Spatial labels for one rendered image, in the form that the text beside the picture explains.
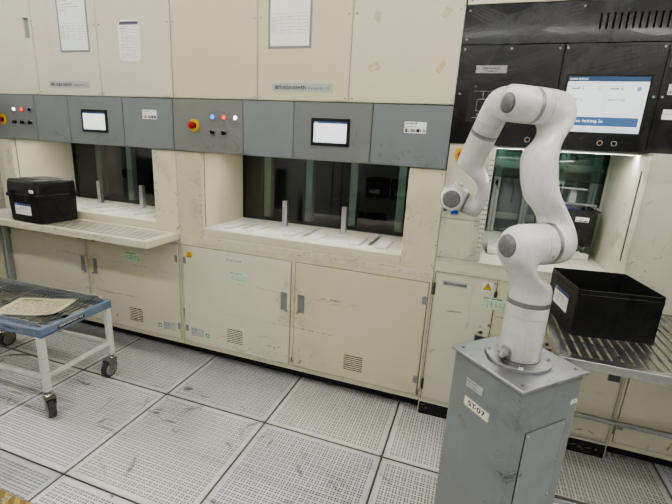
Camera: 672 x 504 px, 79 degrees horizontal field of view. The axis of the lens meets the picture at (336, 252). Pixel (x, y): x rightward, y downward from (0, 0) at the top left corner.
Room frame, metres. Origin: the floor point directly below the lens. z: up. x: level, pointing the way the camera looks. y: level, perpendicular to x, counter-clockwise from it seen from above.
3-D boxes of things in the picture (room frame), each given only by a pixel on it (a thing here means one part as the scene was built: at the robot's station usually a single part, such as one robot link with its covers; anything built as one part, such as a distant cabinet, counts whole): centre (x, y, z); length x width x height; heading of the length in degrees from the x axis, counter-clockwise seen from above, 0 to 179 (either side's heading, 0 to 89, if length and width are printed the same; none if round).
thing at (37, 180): (2.53, 1.85, 0.93); 0.30 x 0.28 x 0.26; 69
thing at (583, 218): (2.12, -1.19, 1.06); 0.24 x 0.20 x 0.32; 72
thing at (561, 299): (1.45, -1.00, 0.85); 0.28 x 0.28 x 0.17; 82
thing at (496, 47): (2.17, -1.03, 0.98); 0.95 x 0.88 x 1.95; 162
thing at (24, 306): (1.97, 1.55, 0.47); 0.31 x 0.23 x 0.02; 93
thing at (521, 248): (1.14, -0.55, 1.07); 0.19 x 0.12 x 0.24; 112
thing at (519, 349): (1.15, -0.58, 0.85); 0.19 x 0.19 x 0.18
